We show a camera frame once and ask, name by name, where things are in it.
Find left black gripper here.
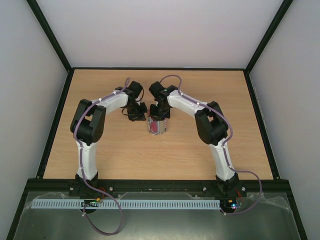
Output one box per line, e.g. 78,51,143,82
126,102,148,122

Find orange transparent sunglasses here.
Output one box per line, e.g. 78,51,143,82
148,121,159,135

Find striped newspaper print glasses case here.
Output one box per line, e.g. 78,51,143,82
147,116,168,136

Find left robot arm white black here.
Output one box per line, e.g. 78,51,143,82
69,78,147,197

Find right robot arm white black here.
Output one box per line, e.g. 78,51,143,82
148,81,239,196

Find light blue slotted cable duct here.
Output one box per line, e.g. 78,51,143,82
30,199,221,210

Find black aluminium frame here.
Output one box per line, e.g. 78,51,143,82
0,0,320,240

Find metal base plate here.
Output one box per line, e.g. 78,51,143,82
14,192,300,240

